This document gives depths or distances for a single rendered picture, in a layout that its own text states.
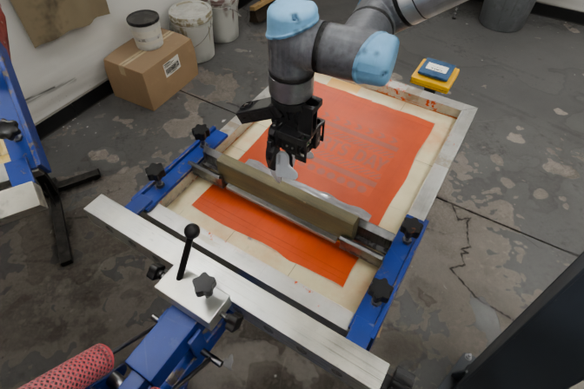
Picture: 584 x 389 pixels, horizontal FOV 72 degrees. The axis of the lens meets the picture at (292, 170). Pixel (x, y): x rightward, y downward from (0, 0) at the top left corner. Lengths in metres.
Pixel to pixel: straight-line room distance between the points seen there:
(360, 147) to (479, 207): 1.36
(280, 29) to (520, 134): 2.49
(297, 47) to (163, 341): 0.53
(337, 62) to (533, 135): 2.48
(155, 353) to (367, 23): 0.62
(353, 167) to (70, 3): 2.10
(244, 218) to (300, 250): 0.16
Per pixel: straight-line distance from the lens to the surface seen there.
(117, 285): 2.10
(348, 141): 1.15
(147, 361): 0.76
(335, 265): 0.90
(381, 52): 0.58
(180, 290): 0.76
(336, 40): 0.59
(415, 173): 1.10
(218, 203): 1.01
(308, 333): 0.74
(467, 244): 2.23
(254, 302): 0.77
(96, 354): 0.76
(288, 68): 0.62
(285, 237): 0.93
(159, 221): 0.96
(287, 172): 0.78
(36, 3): 2.67
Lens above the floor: 1.74
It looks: 47 degrees down
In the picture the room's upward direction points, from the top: straight up
